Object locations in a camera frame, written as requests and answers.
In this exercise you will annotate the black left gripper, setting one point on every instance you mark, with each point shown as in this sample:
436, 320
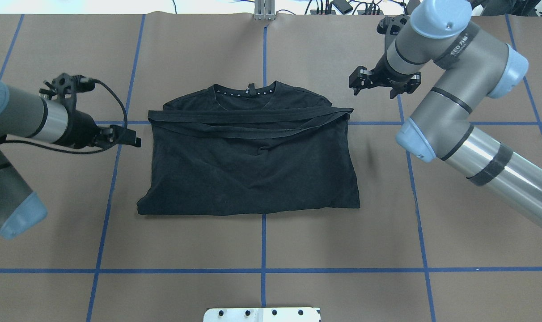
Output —
79, 128

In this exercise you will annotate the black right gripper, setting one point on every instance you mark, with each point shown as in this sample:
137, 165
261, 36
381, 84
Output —
384, 74

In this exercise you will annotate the black graphic t-shirt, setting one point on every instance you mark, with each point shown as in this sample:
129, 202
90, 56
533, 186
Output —
222, 151

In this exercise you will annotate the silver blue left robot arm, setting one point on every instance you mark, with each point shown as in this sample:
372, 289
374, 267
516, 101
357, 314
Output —
51, 121

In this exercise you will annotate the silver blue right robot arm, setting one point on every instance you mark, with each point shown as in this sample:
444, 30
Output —
476, 65

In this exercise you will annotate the black power adapter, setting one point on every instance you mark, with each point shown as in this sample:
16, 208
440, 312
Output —
343, 6

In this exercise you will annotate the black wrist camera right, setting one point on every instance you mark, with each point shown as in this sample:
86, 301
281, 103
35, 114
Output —
390, 26

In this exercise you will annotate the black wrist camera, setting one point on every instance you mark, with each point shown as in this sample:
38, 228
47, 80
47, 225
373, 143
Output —
390, 26
65, 89

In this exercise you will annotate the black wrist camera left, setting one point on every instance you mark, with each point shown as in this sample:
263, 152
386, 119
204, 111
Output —
65, 89

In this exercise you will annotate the aluminium frame post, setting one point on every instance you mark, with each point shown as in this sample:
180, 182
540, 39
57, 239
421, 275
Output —
264, 10

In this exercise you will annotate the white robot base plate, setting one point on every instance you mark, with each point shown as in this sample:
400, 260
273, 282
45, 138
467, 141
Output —
264, 314

